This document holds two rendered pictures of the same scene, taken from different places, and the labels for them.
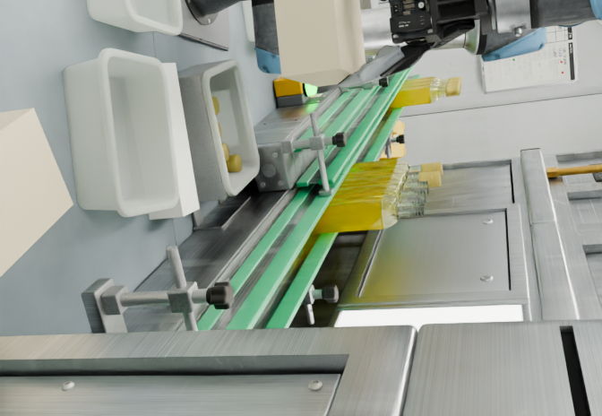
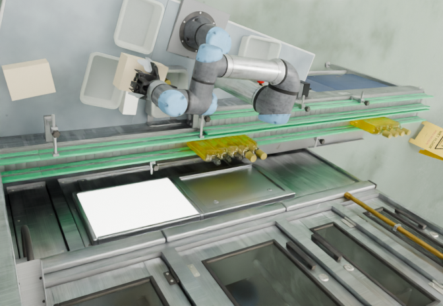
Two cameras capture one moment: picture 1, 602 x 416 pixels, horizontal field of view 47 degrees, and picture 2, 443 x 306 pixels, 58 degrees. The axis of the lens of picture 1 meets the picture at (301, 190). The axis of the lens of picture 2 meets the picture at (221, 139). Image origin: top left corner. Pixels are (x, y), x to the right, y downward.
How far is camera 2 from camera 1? 1.27 m
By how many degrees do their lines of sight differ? 37
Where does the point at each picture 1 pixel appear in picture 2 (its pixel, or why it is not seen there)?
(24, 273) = (47, 103)
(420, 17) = (134, 84)
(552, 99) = not seen: outside the picture
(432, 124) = not seen: outside the picture
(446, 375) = not seen: outside the picture
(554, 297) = (212, 220)
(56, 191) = (49, 86)
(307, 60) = (116, 82)
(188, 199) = (129, 109)
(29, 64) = (74, 48)
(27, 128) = (43, 67)
